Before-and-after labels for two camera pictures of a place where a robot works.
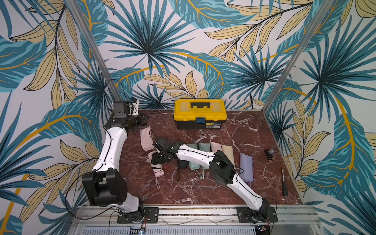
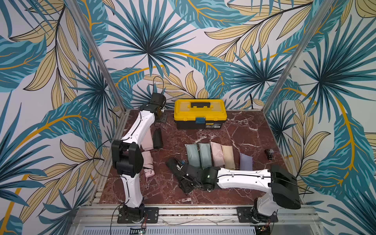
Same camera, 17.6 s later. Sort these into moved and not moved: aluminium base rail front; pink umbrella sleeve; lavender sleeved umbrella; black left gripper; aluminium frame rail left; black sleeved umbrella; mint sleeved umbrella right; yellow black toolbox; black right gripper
Moved: black sleeved umbrella; black left gripper; black right gripper
Not moved: lavender sleeved umbrella; aluminium base rail front; pink umbrella sleeve; mint sleeved umbrella right; aluminium frame rail left; yellow black toolbox
